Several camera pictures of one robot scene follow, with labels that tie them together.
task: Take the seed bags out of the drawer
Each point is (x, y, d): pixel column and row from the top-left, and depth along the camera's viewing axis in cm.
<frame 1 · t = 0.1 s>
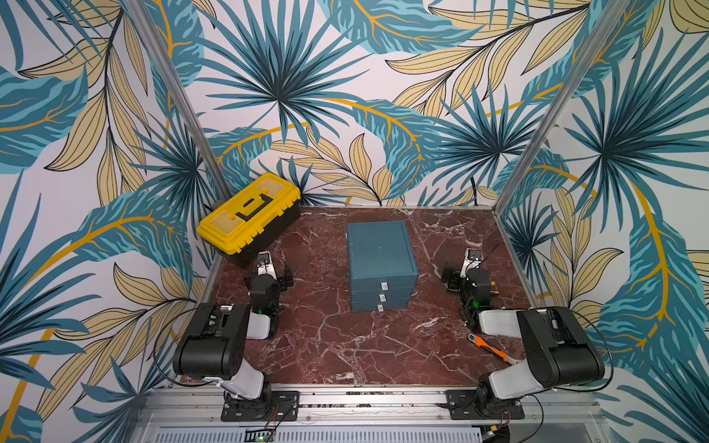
left hand: (271, 267, 92), fingers open
right hand: (464, 264, 93), fingers open
yellow black toolbox: (253, 221, 94), point 17 cm above the table
teal drawer cabinet: (383, 273, 77), point 21 cm above the table
teal top drawer: (383, 282, 78), point 19 cm above the table
teal middle drawer: (382, 294, 83), point 13 cm above the table
teal bottom drawer: (378, 304, 90), point 5 cm above the table

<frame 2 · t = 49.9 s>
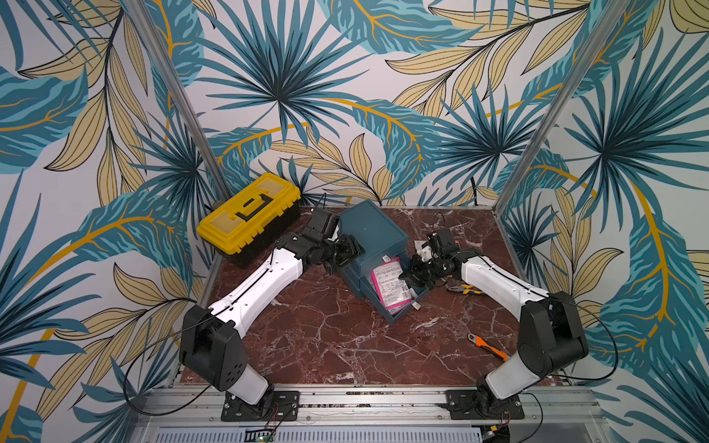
left hand: (360, 258, 78), fingers open
right hand: (399, 276, 87), fingers closed
teal drawer cabinet: (382, 239, 84), point 22 cm above the table
pink seed bag: (393, 291, 87), point 10 cm above the table
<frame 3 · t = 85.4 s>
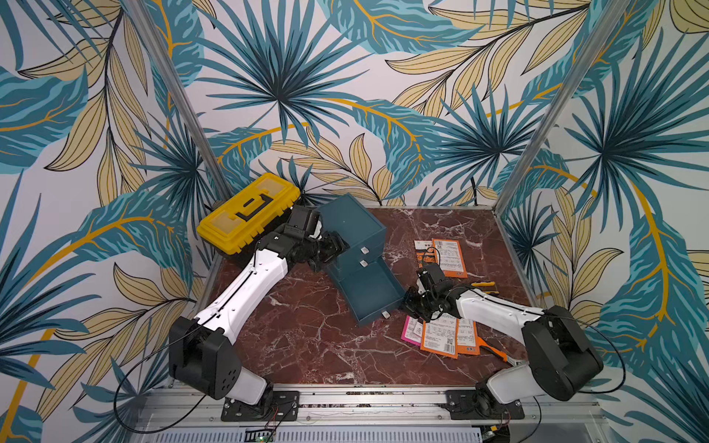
left hand: (344, 255, 78), fingers open
right hand: (397, 306, 88), fingers closed
teal drawer cabinet: (354, 222, 87), point 23 cm above the table
pink seed bag: (413, 329, 88), point 2 cm above the table
marigold seed bag front: (425, 253, 108), on the table
orange seed bag back: (448, 254, 108), on the table
orange seed bag: (440, 335, 86), point 2 cm above the table
orange seed bag label side: (468, 342, 86), on the table
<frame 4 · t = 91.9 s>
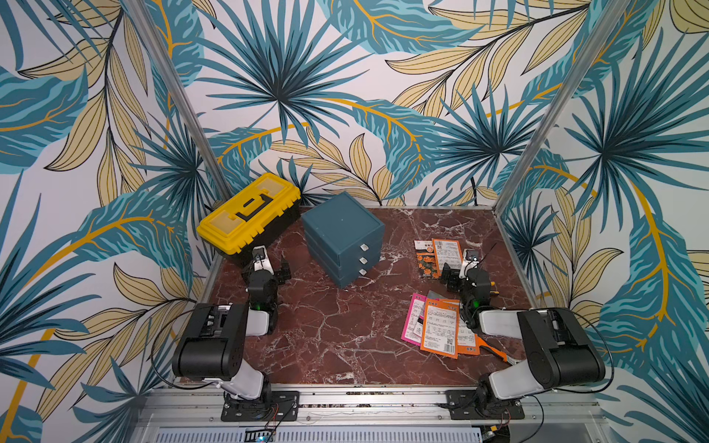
left hand: (268, 260, 91), fingers open
right hand: (462, 265, 93), fingers open
teal bottom drawer: (349, 278, 99), on the table
